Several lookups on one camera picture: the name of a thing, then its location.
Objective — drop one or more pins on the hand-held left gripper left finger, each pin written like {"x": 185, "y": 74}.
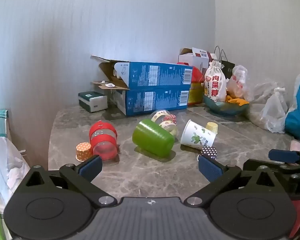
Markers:
{"x": 90, "y": 168}

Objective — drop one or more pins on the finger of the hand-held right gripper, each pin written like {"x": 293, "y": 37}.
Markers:
{"x": 283, "y": 155}
{"x": 277, "y": 167}

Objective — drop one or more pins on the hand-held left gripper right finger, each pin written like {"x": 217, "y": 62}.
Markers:
{"x": 210, "y": 170}

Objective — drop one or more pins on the black polka dot paper cup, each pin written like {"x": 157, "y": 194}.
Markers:
{"x": 209, "y": 152}

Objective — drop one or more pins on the orange polka dot paper cup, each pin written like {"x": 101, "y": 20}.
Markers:
{"x": 83, "y": 151}

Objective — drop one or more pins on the clear cup with red bands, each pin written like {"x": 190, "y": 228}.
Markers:
{"x": 103, "y": 140}

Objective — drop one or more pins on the white paper cup green print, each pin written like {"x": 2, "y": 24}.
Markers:
{"x": 198, "y": 136}

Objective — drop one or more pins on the small yellow paper cup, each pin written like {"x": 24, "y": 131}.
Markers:
{"x": 212, "y": 127}

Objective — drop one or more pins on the green plastic cup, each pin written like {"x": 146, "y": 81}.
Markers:
{"x": 153, "y": 138}

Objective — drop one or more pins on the clear cup with patterned bands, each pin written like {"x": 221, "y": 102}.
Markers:
{"x": 165, "y": 121}

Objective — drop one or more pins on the tied clear plastic bag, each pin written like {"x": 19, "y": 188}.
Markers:
{"x": 275, "y": 112}

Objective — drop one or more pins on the blue shopping bag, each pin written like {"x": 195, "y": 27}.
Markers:
{"x": 298, "y": 110}

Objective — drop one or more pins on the teal bowl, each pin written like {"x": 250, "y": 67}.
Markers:
{"x": 225, "y": 109}

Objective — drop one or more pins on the green and white tissue box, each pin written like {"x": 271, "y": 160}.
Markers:
{"x": 92, "y": 101}

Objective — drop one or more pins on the crumpled clear plastic bag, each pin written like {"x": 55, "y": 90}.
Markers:
{"x": 261, "y": 90}

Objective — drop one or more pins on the orange snack packet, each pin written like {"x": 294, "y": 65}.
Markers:
{"x": 236, "y": 100}

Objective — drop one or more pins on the red yellow box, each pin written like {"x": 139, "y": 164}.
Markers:
{"x": 195, "y": 93}

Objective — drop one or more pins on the plastic bag with orange print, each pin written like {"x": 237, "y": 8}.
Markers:
{"x": 240, "y": 82}

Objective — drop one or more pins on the white cloth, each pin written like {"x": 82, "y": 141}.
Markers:
{"x": 3, "y": 165}

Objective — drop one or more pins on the red packet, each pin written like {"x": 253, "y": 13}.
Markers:
{"x": 198, "y": 75}

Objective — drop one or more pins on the black paper bag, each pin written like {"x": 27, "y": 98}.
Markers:
{"x": 227, "y": 66}

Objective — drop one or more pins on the open blue cardboard box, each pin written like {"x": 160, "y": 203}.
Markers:
{"x": 160, "y": 75}

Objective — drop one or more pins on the red and white carton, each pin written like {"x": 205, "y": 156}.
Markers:
{"x": 195, "y": 57}

